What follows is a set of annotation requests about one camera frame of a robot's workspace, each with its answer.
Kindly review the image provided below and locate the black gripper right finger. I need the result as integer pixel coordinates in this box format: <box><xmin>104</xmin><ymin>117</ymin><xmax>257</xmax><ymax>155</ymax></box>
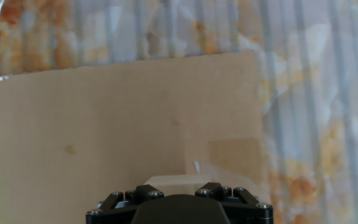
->
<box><xmin>194</xmin><ymin>182</ymin><xmax>274</xmax><ymax>224</ymax></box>

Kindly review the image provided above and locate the marble pattern plastic mat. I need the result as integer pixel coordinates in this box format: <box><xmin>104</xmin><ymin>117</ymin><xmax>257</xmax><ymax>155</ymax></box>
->
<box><xmin>0</xmin><ymin>0</ymin><xmax>358</xmax><ymax>224</ymax></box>

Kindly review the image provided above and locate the light wooden cube block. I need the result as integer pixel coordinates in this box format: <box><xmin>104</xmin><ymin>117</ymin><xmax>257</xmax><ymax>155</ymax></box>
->
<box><xmin>143</xmin><ymin>174</ymin><xmax>213</xmax><ymax>197</ymax></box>

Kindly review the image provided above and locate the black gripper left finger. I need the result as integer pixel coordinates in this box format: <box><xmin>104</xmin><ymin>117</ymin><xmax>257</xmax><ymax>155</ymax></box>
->
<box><xmin>85</xmin><ymin>184</ymin><xmax>165</xmax><ymax>224</ymax></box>

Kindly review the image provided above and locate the brown cardboard sheet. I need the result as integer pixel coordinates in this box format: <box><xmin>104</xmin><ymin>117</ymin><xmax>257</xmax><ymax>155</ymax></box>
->
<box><xmin>0</xmin><ymin>49</ymin><xmax>272</xmax><ymax>224</ymax></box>

